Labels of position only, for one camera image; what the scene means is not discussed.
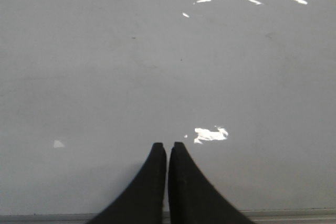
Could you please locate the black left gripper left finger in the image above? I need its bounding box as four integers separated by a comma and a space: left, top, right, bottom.
88, 142, 166, 223

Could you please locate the white whiteboard with aluminium frame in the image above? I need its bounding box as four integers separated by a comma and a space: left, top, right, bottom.
1, 0, 335, 217

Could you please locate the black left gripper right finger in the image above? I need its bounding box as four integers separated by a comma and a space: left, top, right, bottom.
168, 142, 253, 223

